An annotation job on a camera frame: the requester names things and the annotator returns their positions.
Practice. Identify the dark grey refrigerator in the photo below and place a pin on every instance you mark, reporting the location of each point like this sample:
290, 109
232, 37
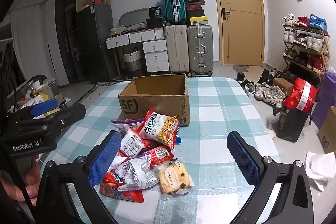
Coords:
97, 43

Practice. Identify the black tub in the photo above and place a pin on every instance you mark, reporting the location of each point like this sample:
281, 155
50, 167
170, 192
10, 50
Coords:
155, 13

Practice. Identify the red black shoe box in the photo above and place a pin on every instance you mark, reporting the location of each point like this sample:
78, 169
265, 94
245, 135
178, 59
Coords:
194, 6

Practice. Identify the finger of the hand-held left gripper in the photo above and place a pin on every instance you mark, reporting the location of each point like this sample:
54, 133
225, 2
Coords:
44, 106
68, 113

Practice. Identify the cardboard box black print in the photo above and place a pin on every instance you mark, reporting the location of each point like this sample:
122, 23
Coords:
328, 132

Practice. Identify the grey white woven basket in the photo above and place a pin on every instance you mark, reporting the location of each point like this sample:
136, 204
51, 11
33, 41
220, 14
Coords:
132, 61

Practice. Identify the black storage box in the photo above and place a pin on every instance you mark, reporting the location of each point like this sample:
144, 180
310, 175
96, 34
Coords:
155, 23

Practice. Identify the grey doormat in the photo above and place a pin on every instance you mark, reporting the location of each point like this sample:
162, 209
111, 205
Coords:
241, 68

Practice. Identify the person's left hand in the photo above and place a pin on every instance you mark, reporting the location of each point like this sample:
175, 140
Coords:
33, 179

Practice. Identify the clear plastic bag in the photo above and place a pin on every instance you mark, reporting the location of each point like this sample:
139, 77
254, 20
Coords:
117, 29

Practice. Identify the tan wooden door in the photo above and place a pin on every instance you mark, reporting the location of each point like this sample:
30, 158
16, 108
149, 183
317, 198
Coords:
236, 37

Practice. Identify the yellow plastic bag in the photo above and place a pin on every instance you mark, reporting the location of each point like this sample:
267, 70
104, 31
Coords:
44, 97

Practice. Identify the pile of loose sneakers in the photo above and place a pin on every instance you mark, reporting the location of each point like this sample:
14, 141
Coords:
270, 95

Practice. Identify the purple bag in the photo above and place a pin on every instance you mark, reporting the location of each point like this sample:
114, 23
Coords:
326, 98

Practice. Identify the white slipper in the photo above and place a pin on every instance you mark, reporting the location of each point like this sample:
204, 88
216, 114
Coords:
67, 100

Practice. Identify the silver suitcase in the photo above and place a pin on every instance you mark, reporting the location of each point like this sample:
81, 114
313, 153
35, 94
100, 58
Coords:
200, 48

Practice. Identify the orange white noodle snack packet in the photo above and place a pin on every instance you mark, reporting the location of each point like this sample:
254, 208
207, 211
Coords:
160, 129

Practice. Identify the teal suitcase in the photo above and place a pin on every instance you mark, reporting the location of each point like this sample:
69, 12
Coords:
174, 3

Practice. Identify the small brown cardboard box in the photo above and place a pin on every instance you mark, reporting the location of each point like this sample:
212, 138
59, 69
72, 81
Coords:
283, 85

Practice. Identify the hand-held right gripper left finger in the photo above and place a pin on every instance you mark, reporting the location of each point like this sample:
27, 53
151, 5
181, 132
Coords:
105, 158

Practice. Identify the purple snack packet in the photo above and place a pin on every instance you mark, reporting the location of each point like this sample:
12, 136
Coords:
123, 124

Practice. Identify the silver white snack packet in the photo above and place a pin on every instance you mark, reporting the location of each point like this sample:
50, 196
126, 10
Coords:
134, 174

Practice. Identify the white plastic bag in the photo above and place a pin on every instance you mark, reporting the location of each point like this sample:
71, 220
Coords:
319, 169

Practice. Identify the clear yellow biscuit packet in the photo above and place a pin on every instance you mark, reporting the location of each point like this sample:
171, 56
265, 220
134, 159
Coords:
174, 176

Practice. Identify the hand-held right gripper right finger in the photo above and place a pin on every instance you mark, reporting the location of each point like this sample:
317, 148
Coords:
244, 158

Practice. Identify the beige suitcase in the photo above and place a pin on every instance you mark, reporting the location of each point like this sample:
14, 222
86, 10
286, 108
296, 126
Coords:
177, 48

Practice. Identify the white drawer desk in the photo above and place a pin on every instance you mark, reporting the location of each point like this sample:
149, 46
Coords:
155, 47

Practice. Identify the beige slipper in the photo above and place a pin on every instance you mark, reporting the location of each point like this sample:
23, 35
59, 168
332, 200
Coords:
272, 134

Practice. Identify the shelved shoe collection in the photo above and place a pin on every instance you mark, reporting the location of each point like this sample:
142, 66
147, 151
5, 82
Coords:
316, 22

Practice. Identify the red white bag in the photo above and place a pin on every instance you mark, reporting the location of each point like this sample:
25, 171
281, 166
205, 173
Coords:
300, 95

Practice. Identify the open cardboard box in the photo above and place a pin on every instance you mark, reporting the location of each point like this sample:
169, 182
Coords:
53, 90

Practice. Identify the red snack packet blue print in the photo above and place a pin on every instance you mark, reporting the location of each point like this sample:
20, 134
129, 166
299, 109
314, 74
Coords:
115, 191

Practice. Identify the white curtain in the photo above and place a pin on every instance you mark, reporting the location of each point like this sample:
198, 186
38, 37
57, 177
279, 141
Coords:
31, 43

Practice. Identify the light blue plastic bag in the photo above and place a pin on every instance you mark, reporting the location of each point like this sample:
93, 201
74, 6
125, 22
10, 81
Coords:
160, 7

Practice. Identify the dark tall wardrobe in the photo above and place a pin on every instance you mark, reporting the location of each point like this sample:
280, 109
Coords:
65, 29

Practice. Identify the wooden shoe rack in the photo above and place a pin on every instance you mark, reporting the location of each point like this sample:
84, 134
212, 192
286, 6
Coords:
327, 45

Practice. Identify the grey oval mirror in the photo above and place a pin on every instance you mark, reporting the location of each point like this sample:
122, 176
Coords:
131, 18

